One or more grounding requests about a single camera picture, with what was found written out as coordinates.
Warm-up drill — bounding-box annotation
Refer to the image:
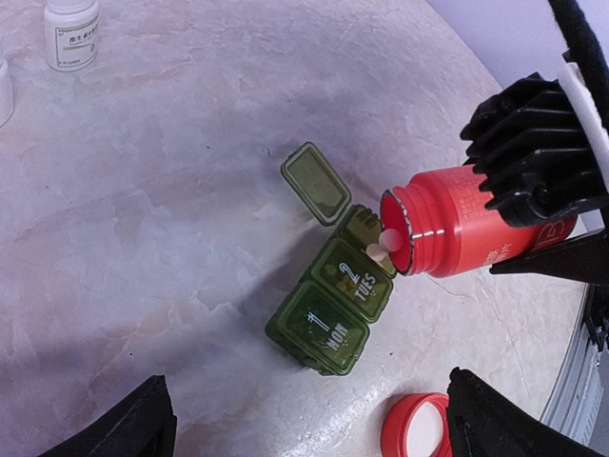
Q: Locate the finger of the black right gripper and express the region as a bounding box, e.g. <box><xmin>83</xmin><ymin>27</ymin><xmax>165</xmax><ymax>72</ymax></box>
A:
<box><xmin>461</xmin><ymin>73</ymin><xmax>608</xmax><ymax>229</ymax></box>
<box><xmin>490</xmin><ymin>228</ymin><xmax>608</xmax><ymax>286</ymax></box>

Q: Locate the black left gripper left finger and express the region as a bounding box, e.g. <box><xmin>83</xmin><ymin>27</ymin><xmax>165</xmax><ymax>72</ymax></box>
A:
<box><xmin>44</xmin><ymin>375</ymin><xmax>177</xmax><ymax>457</ymax></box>

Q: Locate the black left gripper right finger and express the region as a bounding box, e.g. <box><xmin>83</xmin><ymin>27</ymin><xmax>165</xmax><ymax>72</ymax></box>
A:
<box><xmin>447</xmin><ymin>368</ymin><xmax>581</xmax><ymax>456</ymax></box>

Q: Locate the red can lid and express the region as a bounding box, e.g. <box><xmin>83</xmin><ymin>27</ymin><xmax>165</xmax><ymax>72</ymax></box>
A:
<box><xmin>381</xmin><ymin>393</ymin><xmax>453</xmax><ymax>457</ymax></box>

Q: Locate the red cylindrical can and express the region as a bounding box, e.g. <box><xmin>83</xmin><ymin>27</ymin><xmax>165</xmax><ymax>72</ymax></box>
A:
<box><xmin>380</xmin><ymin>166</ymin><xmax>577</xmax><ymax>278</ymax></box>

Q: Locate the green pill organizer box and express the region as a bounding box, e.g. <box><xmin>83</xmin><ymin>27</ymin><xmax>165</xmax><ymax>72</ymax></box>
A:
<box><xmin>265</xmin><ymin>142</ymin><xmax>397</xmax><ymax>376</ymax></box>

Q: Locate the small white pill bottle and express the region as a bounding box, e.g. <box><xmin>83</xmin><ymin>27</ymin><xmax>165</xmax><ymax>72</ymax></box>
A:
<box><xmin>43</xmin><ymin>0</ymin><xmax>100</xmax><ymax>72</ymax></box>

